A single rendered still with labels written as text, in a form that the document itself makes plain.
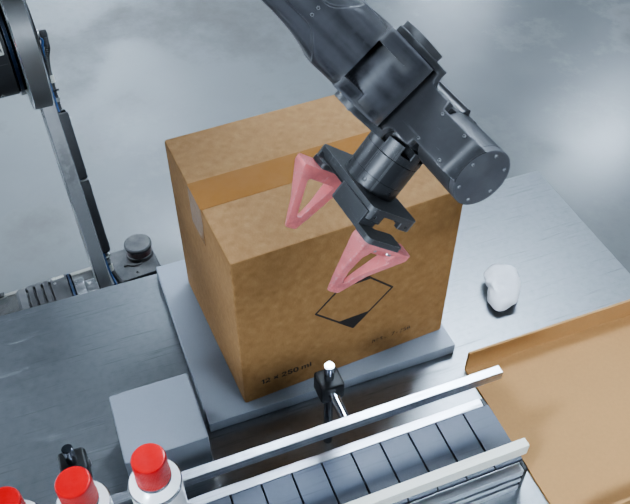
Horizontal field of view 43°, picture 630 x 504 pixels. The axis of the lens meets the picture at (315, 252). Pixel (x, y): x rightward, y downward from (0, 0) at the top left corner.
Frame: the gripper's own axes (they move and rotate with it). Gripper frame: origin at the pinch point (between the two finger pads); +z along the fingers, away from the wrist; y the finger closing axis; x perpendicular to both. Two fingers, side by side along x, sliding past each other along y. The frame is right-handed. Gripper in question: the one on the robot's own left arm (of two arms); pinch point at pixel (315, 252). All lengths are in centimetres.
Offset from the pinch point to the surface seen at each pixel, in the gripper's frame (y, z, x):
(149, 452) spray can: 8.8, 20.4, -11.1
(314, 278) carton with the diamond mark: -6.5, 7.5, 10.3
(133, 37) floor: -244, 70, 106
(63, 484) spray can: 8.5, 25.4, -17.2
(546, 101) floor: -131, -10, 202
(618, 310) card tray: 3, -6, 57
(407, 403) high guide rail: 8.6, 11.3, 19.4
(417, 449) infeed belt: 10.7, 17.0, 25.4
